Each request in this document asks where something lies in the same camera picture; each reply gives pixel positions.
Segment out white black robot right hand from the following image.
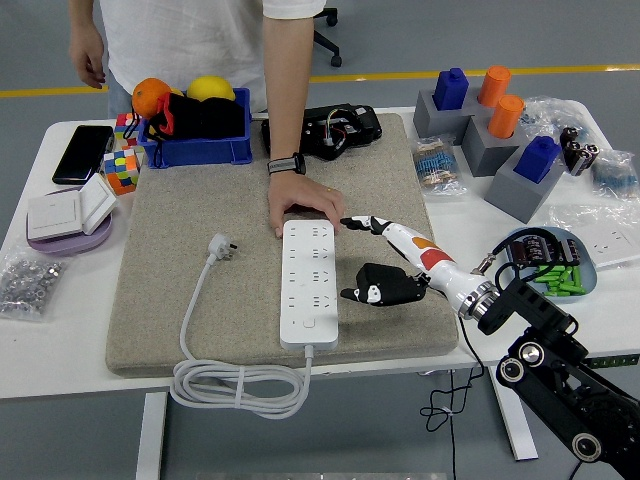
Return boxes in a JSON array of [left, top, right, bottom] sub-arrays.
[[339, 214, 484, 314]]

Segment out person's right hand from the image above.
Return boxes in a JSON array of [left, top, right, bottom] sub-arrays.
[[68, 27, 107, 90]]

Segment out person's left hand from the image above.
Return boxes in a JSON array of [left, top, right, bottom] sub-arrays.
[[267, 172, 347, 239]]

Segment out black plug adapter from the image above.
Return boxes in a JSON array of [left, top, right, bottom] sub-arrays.
[[355, 263, 421, 291]]

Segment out white power strip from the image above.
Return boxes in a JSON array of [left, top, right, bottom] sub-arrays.
[[278, 218, 340, 351]]

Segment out black grey wristwatch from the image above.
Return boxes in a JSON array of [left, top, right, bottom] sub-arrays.
[[266, 152, 307, 176]]

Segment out orange fruit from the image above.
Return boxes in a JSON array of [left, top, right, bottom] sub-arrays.
[[131, 77, 174, 120]]

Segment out small colourful puzzle cube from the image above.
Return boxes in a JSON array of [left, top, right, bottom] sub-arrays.
[[113, 113, 146, 150]]

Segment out black smartphone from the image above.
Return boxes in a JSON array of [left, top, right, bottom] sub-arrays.
[[51, 124, 115, 185]]

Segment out pile of dark capacitors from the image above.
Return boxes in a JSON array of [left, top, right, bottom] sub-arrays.
[[507, 233, 581, 269]]

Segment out bag of striped resistors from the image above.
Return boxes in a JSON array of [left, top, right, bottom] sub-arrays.
[[410, 135, 469, 197]]

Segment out person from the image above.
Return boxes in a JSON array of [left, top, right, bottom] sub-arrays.
[[97, 0, 327, 120]]

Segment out grey block holder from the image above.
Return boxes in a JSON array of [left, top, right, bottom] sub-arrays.
[[483, 144, 566, 225], [413, 88, 482, 146], [460, 113, 529, 177], [464, 88, 501, 121]]

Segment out grey-brown mat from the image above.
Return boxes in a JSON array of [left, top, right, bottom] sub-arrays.
[[104, 112, 460, 377]]

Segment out blue plastic bin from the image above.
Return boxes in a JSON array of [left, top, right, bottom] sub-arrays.
[[137, 87, 254, 169]]

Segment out large colourful puzzle cube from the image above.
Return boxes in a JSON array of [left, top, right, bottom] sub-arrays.
[[102, 148, 141, 196]]

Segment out pile of green batteries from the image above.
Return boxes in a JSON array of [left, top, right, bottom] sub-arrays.
[[530, 264, 584, 299]]

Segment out yellow lemon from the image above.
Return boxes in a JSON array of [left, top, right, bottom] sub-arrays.
[[185, 74, 236, 103]]

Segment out black office chair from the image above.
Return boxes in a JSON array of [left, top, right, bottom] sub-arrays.
[[312, 7, 344, 69]]

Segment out blue square peg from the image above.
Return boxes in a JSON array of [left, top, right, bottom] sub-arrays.
[[513, 134, 562, 185], [432, 67, 470, 111]]

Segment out light blue plate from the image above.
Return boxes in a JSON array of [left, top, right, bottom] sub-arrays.
[[503, 226, 600, 304]]

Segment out orange cylinder peg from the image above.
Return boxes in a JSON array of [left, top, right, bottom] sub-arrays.
[[477, 65, 513, 108], [487, 94, 526, 140]]

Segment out clear bag with white socket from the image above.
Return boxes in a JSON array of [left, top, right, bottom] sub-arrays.
[[548, 202, 640, 270]]

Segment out bundle of black capacitors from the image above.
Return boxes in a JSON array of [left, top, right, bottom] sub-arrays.
[[558, 126, 601, 177]]

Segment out clear bag of small parts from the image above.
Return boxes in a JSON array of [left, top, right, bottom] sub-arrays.
[[517, 95, 589, 146]]

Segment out purple plate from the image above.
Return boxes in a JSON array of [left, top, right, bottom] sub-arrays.
[[26, 187, 115, 258]]

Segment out clear bag of blue resistors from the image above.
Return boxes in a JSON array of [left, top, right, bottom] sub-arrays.
[[591, 148, 640, 202]]

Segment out black table control panel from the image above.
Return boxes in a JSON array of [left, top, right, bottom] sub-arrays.
[[587, 353, 640, 370]]

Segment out bag of metal nuts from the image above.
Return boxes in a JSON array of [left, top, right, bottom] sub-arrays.
[[0, 249, 69, 322]]

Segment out black device with coloured wires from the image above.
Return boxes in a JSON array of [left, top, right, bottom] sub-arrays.
[[260, 103, 384, 162]]

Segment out white power cord with plug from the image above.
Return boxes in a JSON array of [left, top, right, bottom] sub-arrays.
[[169, 232, 315, 420]]

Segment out black drawstring pouch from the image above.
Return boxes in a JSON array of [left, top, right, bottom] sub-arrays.
[[122, 92, 247, 169]]

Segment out tilted white wall switch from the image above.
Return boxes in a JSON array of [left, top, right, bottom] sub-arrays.
[[78, 173, 119, 236]]

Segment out flat white wall switch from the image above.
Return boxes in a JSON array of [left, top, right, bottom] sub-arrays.
[[26, 189, 84, 242]]

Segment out black hanging cable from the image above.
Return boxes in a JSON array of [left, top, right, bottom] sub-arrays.
[[447, 368, 459, 480]]

